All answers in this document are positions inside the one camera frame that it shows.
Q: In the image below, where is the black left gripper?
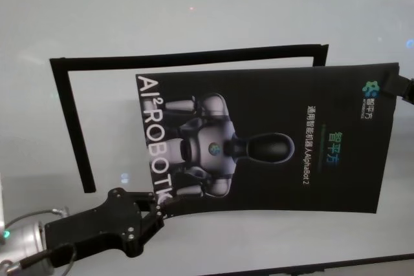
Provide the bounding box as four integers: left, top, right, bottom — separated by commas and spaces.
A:
44, 187, 168, 256

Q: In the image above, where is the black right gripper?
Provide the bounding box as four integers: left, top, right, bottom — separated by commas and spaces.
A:
381, 74, 414, 105

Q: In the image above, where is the black robot print poster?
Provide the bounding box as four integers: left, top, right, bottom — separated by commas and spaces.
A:
135, 61, 401, 217

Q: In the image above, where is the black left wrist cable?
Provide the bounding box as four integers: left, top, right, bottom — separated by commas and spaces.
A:
17, 240, 78, 276

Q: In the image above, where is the black tape frame outline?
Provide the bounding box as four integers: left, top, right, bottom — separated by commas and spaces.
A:
49, 43, 330, 194

